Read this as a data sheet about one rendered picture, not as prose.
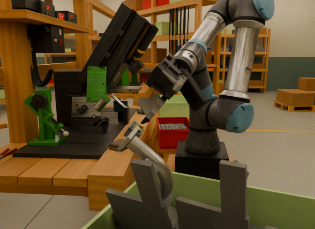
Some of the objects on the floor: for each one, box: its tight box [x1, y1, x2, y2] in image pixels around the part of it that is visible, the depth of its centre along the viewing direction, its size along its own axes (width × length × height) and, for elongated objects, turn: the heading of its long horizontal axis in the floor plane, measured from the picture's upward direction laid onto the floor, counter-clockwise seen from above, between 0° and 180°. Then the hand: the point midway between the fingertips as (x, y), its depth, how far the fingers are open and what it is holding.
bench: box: [0, 106, 157, 211], centre depth 187 cm, size 70×149×88 cm, turn 175°
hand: (157, 110), depth 65 cm, fingers open, 14 cm apart
